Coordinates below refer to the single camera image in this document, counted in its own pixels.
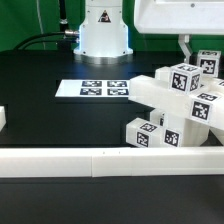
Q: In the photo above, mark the small tagged cube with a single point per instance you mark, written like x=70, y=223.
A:
x=209, y=61

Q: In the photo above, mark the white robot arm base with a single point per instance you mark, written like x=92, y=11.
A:
x=103, y=35

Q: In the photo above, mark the white chair back frame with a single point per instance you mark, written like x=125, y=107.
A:
x=205, y=105

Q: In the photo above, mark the white fence wall rail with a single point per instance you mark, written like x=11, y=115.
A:
x=109, y=162

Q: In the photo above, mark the white chair seat panel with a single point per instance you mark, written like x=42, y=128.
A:
x=182, y=132

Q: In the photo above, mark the white tagged cube part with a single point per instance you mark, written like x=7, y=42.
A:
x=185, y=78

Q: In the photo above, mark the white fence right rail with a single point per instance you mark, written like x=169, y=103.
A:
x=219, y=134

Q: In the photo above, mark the white base tag plate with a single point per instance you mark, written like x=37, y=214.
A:
x=93, y=88

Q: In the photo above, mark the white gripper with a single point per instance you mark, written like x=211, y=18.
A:
x=192, y=17

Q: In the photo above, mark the white fence left rail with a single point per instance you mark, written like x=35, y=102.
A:
x=2, y=117

